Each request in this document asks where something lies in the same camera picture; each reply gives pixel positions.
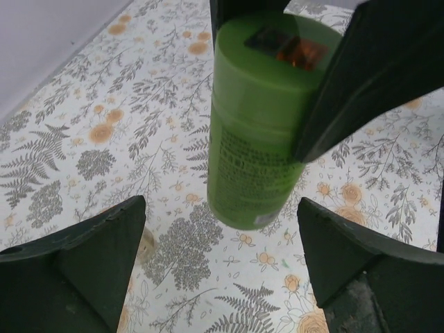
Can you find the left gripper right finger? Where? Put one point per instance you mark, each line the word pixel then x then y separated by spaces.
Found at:
pixel 365 281

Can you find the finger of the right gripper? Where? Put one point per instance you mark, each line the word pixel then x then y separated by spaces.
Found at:
pixel 390 54
pixel 225 10

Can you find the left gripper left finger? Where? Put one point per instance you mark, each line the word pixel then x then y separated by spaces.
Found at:
pixel 76 279

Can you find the green pill bottle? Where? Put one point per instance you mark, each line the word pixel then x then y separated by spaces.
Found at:
pixel 267 69

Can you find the clear small pill bottle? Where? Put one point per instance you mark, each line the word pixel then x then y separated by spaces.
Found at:
pixel 147 247

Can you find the floral table mat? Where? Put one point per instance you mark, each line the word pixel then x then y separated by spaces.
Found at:
pixel 130 115

